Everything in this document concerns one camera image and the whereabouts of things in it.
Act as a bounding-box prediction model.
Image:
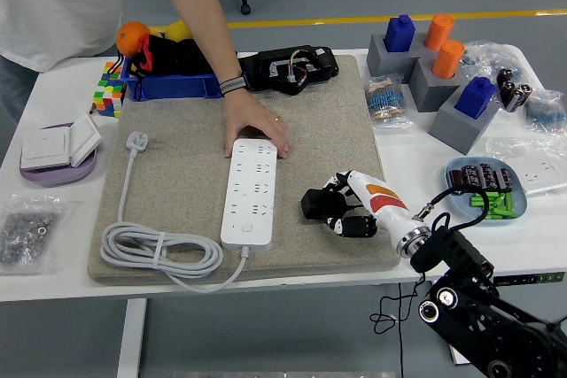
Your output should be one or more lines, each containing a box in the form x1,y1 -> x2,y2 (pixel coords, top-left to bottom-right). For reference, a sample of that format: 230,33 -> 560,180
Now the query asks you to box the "person's left hand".
222,88 -> 290,160

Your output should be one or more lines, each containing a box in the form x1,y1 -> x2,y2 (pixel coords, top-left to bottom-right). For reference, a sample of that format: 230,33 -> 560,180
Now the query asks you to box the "robot right hand white shell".
322,168 -> 418,243

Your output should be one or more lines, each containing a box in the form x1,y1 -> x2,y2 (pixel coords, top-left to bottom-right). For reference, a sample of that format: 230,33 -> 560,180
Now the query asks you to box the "black plug adapter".
299,187 -> 352,221

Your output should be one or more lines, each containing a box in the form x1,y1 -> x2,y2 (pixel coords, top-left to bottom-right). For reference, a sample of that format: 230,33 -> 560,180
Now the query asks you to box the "white power strip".
220,137 -> 279,251

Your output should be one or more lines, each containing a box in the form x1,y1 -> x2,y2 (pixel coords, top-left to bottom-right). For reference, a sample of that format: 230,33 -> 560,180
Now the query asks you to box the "thin black plug cord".
369,280 -> 423,378

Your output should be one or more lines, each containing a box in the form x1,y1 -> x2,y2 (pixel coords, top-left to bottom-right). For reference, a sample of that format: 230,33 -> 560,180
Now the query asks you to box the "black grey wristband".
219,75 -> 248,96

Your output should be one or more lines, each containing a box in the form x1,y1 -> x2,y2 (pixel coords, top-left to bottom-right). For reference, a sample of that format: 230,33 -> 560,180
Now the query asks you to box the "grey-brown mat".
87,54 -> 403,286

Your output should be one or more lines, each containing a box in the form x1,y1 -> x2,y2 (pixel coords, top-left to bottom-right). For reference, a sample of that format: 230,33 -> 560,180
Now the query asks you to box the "black open electronic device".
238,44 -> 341,96

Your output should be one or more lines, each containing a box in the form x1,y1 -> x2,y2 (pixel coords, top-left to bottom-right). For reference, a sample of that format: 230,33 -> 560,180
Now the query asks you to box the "blue plastic bin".
120,30 -> 224,101

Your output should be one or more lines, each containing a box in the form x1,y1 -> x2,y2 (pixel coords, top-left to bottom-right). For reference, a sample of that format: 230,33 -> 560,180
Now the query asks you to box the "grey block holder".
428,83 -> 501,156
366,34 -> 422,78
408,48 -> 469,112

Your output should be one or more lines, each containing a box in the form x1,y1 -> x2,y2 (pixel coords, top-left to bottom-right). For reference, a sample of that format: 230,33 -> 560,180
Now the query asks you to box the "plastic bag of resistors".
363,73 -> 416,130

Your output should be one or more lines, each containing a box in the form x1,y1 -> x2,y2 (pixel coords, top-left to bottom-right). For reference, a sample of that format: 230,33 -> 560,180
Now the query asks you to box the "yellow fruit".
164,19 -> 192,42

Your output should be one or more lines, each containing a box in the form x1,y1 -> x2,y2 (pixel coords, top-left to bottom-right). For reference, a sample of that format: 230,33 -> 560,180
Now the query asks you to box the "clear plastic bag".
485,134 -> 567,197

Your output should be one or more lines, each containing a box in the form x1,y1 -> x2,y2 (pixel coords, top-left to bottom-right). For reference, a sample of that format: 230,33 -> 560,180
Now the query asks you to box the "light blue plate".
445,155 -> 529,227

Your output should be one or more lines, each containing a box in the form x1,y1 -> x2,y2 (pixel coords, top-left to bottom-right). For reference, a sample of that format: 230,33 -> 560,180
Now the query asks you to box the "blue square block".
454,75 -> 498,120
383,13 -> 416,53

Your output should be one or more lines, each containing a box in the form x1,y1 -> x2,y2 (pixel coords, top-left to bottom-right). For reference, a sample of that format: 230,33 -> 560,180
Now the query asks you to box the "orange fruit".
115,20 -> 152,57

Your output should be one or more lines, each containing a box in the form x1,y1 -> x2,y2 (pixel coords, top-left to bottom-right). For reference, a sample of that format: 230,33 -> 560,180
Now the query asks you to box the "large colourful puzzle cube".
92,78 -> 128,119

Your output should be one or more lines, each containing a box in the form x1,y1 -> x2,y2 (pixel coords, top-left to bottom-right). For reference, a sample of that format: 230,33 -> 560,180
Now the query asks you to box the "small colourful puzzle cube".
101,60 -> 124,82

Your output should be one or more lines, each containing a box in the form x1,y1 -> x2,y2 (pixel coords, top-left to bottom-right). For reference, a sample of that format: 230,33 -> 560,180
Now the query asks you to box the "black table control panel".
493,272 -> 566,287

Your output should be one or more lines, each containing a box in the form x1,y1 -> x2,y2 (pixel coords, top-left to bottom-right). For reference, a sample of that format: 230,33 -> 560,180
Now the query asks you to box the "orange cylinder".
431,39 -> 466,81
423,13 -> 456,51

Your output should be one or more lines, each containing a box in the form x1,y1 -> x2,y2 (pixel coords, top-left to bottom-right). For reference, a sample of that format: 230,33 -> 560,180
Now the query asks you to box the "loose black capacitor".
495,66 -> 517,89
499,81 -> 517,109
507,82 -> 533,113

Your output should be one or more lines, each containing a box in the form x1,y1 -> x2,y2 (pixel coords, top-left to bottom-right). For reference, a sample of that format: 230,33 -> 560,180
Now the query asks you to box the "white table leg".
447,342 -> 473,366
115,297 -> 148,378

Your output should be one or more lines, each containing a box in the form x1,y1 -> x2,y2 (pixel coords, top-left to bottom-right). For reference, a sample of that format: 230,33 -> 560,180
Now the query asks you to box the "clear bag of blue parts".
524,88 -> 567,135
460,40 -> 528,82

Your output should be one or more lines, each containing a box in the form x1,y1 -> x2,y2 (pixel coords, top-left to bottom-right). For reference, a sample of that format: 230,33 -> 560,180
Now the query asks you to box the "purple oval tray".
19,122 -> 97,189

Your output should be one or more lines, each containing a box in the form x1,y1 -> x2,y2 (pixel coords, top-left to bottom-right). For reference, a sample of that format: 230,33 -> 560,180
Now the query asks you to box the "plastic bag of metal nuts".
0,194 -> 67,275

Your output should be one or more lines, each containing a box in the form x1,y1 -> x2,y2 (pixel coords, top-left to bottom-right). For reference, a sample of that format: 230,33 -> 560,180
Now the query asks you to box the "black drawstring bag red trim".
105,33 -> 216,103

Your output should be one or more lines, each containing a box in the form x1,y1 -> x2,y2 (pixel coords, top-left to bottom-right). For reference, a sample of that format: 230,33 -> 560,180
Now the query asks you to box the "white power strip cable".
99,129 -> 248,294

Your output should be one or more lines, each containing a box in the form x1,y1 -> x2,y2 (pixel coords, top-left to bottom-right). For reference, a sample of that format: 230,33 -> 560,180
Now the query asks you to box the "white wall socket panel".
509,158 -> 567,196

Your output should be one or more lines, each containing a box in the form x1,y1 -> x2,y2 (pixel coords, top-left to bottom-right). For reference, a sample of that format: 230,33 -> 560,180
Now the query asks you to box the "white tilted wall switch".
68,112 -> 104,169

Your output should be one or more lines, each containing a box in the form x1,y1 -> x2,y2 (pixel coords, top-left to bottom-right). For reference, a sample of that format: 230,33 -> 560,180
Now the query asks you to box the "white square wall switch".
19,126 -> 73,171

